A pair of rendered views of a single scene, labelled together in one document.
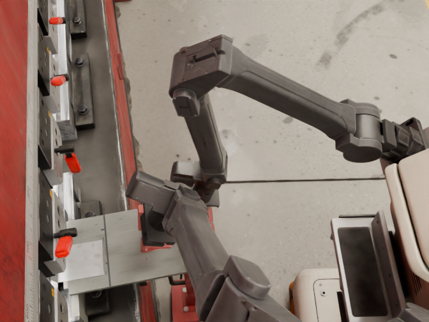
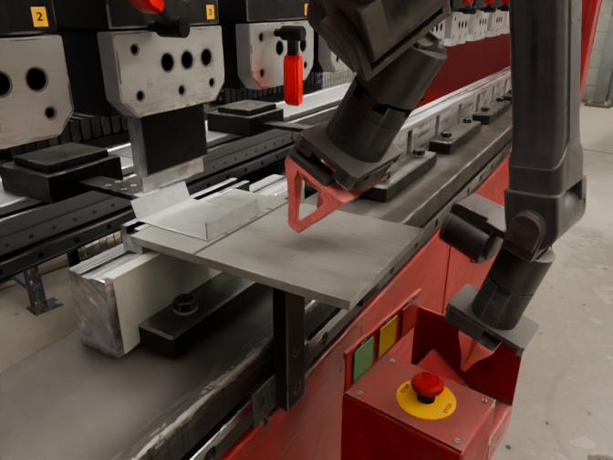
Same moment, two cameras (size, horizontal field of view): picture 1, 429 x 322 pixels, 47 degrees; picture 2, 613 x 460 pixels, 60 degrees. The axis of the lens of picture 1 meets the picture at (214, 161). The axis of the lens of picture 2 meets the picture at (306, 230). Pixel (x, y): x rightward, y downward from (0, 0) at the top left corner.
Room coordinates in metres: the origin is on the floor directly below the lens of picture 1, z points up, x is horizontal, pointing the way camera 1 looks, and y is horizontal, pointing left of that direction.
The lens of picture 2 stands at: (0.09, -0.17, 1.23)
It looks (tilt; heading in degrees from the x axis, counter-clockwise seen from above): 23 degrees down; 42
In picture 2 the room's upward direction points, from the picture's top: straight up
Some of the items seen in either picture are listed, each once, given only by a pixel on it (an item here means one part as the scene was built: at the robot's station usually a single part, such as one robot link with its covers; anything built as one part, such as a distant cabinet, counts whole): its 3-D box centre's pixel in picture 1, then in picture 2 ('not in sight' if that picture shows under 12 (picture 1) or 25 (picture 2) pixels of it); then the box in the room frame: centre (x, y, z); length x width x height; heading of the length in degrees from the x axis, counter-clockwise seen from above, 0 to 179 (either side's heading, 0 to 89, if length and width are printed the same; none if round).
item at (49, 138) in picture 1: (31, 142); (257, 17); (0.60, 0.38, 1.21); 0.15 x 0.09 x 0.17; 11
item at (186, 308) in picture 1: (195, 298); not in sight; (0.62, 0.08, 0.13); 0.10 x 0.10 x 0.01; 4
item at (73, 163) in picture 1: (68, 160); (289, 66); (0.60, 0.32, 1.15); 0.04 x 0.02 x 0.10; 101
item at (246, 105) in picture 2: not in sight; (275, 120); (0.84, 0.59, 1.01); 0.26 x 0.12 x 0.05; 101
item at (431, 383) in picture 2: not in sight; (426, 391); (0.57, 0.07, 0.79); 0.04 x 0.04 x 0.04
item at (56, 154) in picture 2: not in sight; (97, 177); (0.41, 0.51, 1.01); 0.26 x 0.12 x 0.05; 101
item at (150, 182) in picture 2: not in sight; (171, 142); (0.43, 0.35, 1.08); 0.10 x 0.02 x 0.10; 11
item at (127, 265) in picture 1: (125, 246); (279, 235); (0.46, 0.21, 1.00); 0.26 x 0.18 x 0.01; 101
